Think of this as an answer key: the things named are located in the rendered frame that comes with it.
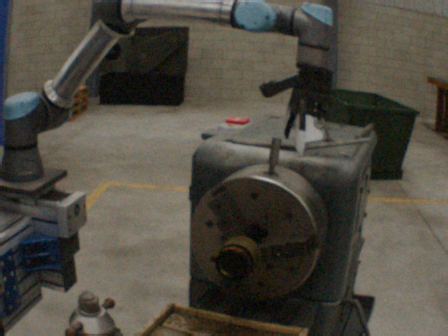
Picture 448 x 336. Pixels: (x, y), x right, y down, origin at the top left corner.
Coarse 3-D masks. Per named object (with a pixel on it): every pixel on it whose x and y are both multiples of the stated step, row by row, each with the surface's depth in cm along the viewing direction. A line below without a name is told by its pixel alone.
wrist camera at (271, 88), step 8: (296, 72) 126; (304, 72) 123; (280, 80) 124; (288, 80) 123; (296, 80) 123; (304, 80) 123; (264, 88) 123; (272, 88) 123; (280, 88) 123; (288, 88) 124; (264, 96) 124; (272, 96) 125
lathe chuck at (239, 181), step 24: (264, 168) 135; (240, 192) 130; (264, 192) 128; (288, 192) 126; (192, 216) 136; (264, 216) 130; (288, 216) 128; (312, 216) 126; (192, 240) 137; (216, 240) 135; (264, 264) 132; (288, 264) 130; (312, 264) 128; (240, 288) 136; (264, 288) 134; (288, 288) 131
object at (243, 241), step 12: (228, 240) 124; (240, 240) 122; (252, 240) 122; (228, 252) 118; (240, 252) 118; (252, 252) 120; (216, 264) 120; (228, 264) 124; (240, 264) 126; (252, 264) 120; (228, 276) 120; (240, 276) 119
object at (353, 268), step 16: (352, 272) 182; (192, 288) 161; (208, 288) 159; (352, 288) 192; (192, 304) 162; (256, 304) 153; (272, 304) 151; (336, 304) 145; (320, 320) 147; (336, 320) 164
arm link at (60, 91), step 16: (96, 32) 138; (112, 32) 136; (128, 32) 139; (80, 48) 141; (96, 48) 139; (80, 64) 142; (96, 64) 145; (64, 80) 144; (80, 80) 146; (48, 96) 146; (64, 96) 147; (64, 112) 151; (48, 128) 150
